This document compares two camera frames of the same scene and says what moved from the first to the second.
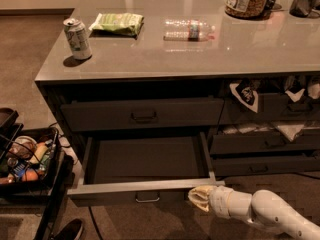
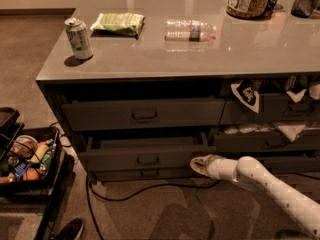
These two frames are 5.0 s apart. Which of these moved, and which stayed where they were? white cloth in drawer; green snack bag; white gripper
Moved: white gripper
Stayed: white cloth in drawer; green snack bag
